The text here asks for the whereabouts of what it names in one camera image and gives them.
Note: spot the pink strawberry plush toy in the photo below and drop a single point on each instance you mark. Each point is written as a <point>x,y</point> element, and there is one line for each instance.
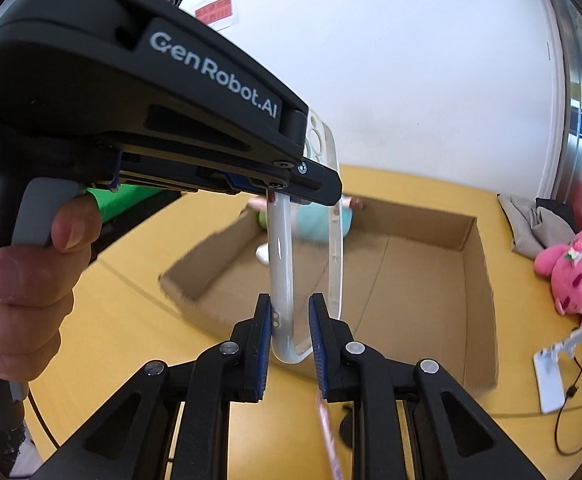
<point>571,275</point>

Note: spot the green bin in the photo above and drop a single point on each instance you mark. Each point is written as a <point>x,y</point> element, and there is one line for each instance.
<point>131,200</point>

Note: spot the white phone stand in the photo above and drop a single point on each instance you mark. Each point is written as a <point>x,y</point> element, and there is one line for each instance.
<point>548,380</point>

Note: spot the red wall label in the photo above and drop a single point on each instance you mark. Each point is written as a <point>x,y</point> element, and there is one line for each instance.
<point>216,10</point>

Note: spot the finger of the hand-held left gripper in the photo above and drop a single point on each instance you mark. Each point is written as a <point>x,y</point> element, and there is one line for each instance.
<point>316,185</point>

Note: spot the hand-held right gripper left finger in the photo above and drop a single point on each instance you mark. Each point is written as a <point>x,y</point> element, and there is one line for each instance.
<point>265,350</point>

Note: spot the black cloth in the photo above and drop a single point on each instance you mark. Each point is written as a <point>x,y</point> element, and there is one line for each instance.
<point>563,212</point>

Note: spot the person's left hand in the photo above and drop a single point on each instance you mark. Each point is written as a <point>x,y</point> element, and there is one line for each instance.
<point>26,300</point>

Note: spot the clear phone case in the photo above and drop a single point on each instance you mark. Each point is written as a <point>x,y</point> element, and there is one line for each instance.
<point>282,260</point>

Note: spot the black round object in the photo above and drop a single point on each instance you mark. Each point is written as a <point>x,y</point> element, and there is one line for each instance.
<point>350,427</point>

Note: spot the brown cardboard box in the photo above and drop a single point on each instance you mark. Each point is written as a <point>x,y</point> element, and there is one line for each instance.
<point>411,285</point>

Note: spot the grey cloth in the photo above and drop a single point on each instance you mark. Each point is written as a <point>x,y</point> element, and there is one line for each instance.
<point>523,232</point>

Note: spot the pink teal green plush toy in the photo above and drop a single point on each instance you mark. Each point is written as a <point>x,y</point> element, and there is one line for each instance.
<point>311,225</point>

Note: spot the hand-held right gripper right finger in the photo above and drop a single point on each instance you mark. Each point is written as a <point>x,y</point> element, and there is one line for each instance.
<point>317,350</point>

